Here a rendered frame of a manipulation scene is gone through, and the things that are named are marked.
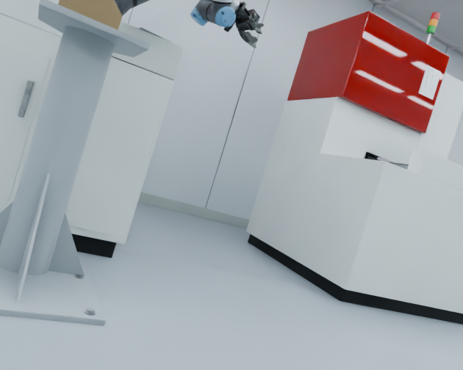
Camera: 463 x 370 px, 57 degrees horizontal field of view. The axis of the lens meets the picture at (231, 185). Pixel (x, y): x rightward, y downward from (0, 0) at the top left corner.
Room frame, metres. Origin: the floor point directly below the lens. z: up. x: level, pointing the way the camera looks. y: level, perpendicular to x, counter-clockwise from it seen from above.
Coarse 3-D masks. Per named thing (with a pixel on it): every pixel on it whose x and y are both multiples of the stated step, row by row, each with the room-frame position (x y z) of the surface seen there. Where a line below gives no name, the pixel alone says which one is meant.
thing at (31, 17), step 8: (0, 0) 1.54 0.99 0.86; (8, 0) 1.55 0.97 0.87; (16, 0) 1.56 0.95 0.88; (24, 0) 1.57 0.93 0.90; (32, 0) 1.58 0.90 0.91; (56, 0) 1.61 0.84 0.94; (0, 8) 1.54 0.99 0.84; (8, 8) 1.55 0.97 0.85; (16, 8) 1.56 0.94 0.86; (24, 8) 1.57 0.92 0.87; (32, 8) 1.58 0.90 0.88; (16, 16) 1.56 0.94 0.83; (24, 16) 1.57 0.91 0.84; (32, 16) 1.58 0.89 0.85; (32, 24) 1.58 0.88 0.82; (40, 24) 1.59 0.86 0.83; (56, 32) 1.62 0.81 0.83
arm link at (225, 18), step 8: (216, 0) 1.60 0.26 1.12; (224, 0) 1.60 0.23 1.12; (208, 8) 1.66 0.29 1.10; (216, 8) 1.62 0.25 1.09; (224, 8) 1.60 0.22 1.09; (208, 16) 1.67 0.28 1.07; (216, 16) 1.62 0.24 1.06; (224, 16) 1.61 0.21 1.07; (232, 16) 1.63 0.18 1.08; (224, 24) 1.62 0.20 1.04
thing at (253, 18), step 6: (240, 6) 1.80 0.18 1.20; (240, 12) 1.80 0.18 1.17; (246, 12) 1.81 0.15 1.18; (252, 12) 1.82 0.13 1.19; (240, 18) 1.84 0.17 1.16; (246, 18) 1.82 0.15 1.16; (252, 18) 1.83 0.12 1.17; (258, 18) 1.85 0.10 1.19; (240, 24) 1.84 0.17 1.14; (246, 24) 1.83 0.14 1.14; (252, 24) 1.83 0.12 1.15; (252, 30) 1.85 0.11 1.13
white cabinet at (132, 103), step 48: (0, 48) 1.55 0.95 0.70; (48, 48) 1.61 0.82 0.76; (0, 96) 1.57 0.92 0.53; (144, 96) 1.77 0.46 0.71; (0, 144) 1.59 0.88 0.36; (96, 144) 1.72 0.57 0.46; (144, 144) 1.80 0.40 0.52; (0, 192) 1.60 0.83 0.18; (96, 192) 1.74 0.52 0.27; (96, 240) 1.81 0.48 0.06
